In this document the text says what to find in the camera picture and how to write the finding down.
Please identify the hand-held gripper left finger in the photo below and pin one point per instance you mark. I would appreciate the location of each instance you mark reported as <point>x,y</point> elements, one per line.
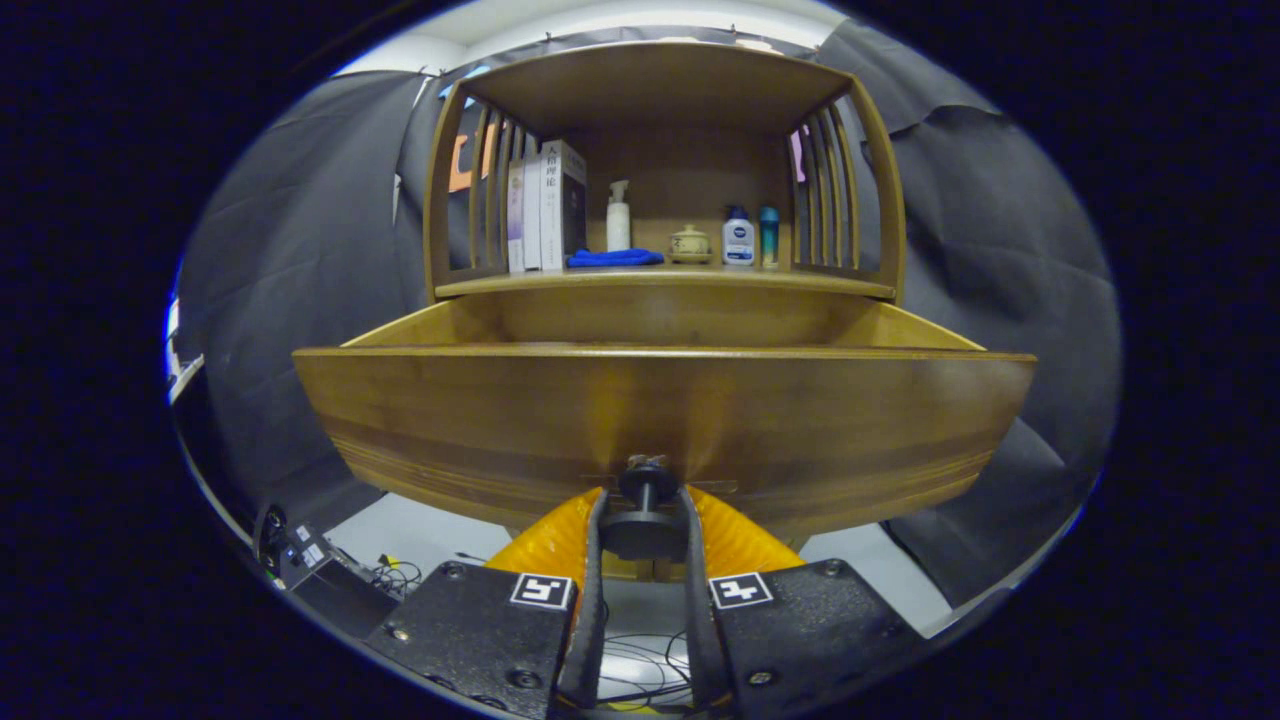
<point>590,640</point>

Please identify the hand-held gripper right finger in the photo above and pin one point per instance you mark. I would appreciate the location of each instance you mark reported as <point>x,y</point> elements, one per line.
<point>700,640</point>

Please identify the black drawer knob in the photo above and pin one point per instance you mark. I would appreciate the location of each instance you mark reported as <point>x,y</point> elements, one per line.
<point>645,510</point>

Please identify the wooden drawer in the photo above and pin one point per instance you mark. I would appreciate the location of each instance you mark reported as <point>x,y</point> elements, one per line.
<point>500,420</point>

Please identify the wooden countertop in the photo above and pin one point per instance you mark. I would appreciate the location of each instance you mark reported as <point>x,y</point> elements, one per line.
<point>660,280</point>

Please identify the wooden cabinet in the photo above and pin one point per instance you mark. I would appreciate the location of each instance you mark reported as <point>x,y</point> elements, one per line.
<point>690,190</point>

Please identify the black equipment box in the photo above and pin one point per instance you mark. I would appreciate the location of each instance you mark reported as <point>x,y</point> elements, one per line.
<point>320,575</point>

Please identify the blue folded cloth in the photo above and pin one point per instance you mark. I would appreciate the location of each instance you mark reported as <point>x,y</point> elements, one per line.
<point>613,258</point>

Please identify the beige lidded teacup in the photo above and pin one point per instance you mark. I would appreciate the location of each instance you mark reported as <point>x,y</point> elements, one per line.
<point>690,245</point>

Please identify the white lotion bottle blue cap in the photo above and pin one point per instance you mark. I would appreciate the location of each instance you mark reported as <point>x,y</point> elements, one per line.
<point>739,240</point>

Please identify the teal slim bottle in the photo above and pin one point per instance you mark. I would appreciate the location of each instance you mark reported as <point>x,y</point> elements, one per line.
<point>768,235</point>

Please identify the white pump bottle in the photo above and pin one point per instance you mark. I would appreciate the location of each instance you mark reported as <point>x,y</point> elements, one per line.
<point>618,222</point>

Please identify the pale purple book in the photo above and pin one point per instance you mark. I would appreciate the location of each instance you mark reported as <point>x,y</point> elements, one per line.
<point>516,215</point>

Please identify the thin white book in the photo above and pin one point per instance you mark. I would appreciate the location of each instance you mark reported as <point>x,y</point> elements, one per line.
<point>532,212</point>

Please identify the white and black book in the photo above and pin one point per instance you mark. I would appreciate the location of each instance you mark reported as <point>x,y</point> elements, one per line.
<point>562,205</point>

